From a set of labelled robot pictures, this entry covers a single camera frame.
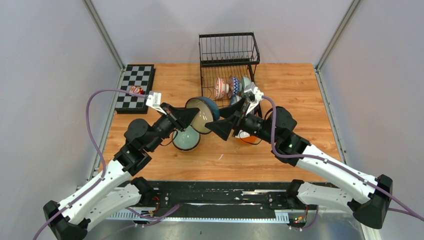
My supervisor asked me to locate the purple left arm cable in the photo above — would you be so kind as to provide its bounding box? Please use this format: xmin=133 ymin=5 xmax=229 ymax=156
xmin=33 ymin=89 xmax=181 ymax=240

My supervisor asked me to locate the orange floral pattern bowl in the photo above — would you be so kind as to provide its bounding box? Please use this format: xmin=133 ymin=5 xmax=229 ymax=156
xmin=214 ymin=77 xmax=230 ymax=100

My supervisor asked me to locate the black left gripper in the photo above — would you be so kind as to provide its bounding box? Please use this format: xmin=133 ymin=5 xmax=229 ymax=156
xmin=146 ymin=102 xmax=200 ymax=152

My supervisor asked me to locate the white orange bowl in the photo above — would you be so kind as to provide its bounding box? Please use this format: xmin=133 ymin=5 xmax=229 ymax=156
xmin=236 ymin=131 xmax=262 ymax=145

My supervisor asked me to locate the white blue striped bowl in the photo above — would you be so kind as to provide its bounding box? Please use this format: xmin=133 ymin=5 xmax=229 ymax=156
xmin=229 ymin=95 xmax=242 ymax=106

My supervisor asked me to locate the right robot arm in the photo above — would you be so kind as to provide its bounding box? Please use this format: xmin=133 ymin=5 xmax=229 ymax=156
xmin=205 ymin=100 xmax=393 ymax=230

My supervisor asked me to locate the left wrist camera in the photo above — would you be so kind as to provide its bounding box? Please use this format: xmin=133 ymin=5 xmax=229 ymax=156
xmin=146 ymin=90 xmax=166 ymax=115

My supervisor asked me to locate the red owl toy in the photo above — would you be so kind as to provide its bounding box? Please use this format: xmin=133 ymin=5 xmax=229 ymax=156
xmin=129 ymin=85 xmax=145 ymax=95

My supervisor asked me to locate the teal dashed pattern bowl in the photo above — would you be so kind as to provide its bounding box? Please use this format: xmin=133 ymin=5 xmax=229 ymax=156
xmin=240 ymin=76 xmax=252 ymax=92

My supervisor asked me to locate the black beige bowl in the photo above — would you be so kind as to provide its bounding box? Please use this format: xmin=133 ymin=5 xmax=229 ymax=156
xmin=185 ymin=96 xmax=220 ymax=135

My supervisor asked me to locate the orange geometric pattern bowl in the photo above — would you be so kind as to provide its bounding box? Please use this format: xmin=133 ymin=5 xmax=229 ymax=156
xmin=228 ymin=75 xmax=242 ymax=98

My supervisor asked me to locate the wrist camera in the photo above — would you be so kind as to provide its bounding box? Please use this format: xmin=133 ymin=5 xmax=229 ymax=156
xmin=243 ymin=82 xmax=264 ymax=113
xmin=146 ymin=90 xmax=166 ymax=115

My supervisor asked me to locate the black white chessboard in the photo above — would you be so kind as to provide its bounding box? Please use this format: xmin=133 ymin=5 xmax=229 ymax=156
xmin=115 ymin=64 xmax=156 ymax=114

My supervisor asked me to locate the black wire dish rack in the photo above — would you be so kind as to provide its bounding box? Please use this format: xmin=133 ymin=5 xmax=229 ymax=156
xmin=198 ymin=32 xmax=260 ymax=108

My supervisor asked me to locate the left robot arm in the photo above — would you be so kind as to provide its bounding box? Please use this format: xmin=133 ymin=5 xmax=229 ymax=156
xmin=43 ymin=103 xmax=200 ymax=240

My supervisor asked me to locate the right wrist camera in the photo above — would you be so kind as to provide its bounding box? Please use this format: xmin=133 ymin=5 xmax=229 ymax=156
xmin=243 ymin=82 xmax=264 ymax=113

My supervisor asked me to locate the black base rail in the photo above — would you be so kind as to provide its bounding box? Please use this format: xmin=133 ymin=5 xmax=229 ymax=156
xmin=74 ymin=180 xmax=374 ymax=224

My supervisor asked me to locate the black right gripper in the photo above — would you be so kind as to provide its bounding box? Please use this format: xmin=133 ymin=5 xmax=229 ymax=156
xmin=204 ymin=96 xmax=277 ymax=145

